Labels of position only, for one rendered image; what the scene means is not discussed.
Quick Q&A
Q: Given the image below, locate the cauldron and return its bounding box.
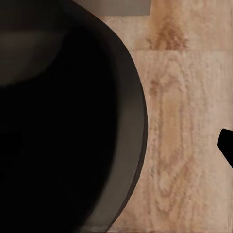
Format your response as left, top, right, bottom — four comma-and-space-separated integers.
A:
0, 0, 148, 233

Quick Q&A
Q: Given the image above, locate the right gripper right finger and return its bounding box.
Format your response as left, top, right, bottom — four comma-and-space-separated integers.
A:
217, 129, 233, 168

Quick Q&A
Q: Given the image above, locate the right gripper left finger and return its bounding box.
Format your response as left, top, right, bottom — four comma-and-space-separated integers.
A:
0, 129, 25, 187

